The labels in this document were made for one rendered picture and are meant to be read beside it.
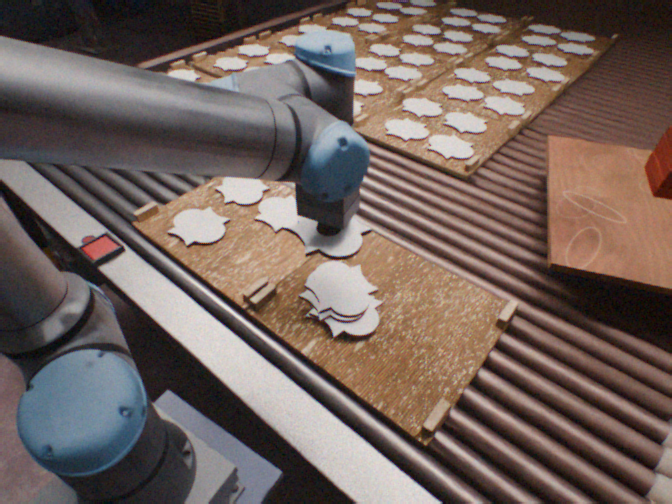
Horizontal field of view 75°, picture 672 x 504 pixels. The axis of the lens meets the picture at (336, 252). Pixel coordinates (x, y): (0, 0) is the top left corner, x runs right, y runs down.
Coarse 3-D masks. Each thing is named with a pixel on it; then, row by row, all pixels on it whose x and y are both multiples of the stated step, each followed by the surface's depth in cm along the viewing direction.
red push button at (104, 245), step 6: (102, 240) 102; (108, 240) 102; (90, 246) 100; (96, 246) 100; (102, 246) 100; (108, 246) 100; (114, 246) 100; (90, 252) 99; (96, 252) 99; (102, 252) 99; (96, 258) 97
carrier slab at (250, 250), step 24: (192, 192) 114; (216, 192) 114; (288, 192) 114; (168, 216) 107; (240, 216) 107; (168, 240) 101; (240, 240) 101; (264, 240) 101; (288, 240) 101; (192, 264) 95; (216, 264) 95; (240, 264) 95; (264, 264) 95; (288, 264) 95; (216, 288) 90; (240, 288) 90
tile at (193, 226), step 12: (180, 216) 105; (192, 216) 105; (204, 216) 105; (216, 216) 105; (180, 228) 102; (192, 228) 102; (204, 228) 102; (216, 228) 102; (192, 240) 99; (204, 240) 99; (216, 240) 100
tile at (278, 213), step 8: (264, 200) 110; (272, 200) 110; (280, 200) 110; (288, 200) 110; (264, 208) 108; (272, 208) 108; (280, 208) 108; (288, 208) 108; (264, 216) 105; (272, 216) 105; (280, 216) 105; (288, 216) 105; (296, 216) 105; (272, 224) 103; (280, 224) 103; (288, 224) 103
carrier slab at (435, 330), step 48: (384, 240) 101; (288, 288) 90; (384, 288) 90; (432, 288) 90; (288, 336) 82; (384, 336) 82; (432, 336) 82; (480, 336) 82; (384, 384) 74; (432, 384) 74
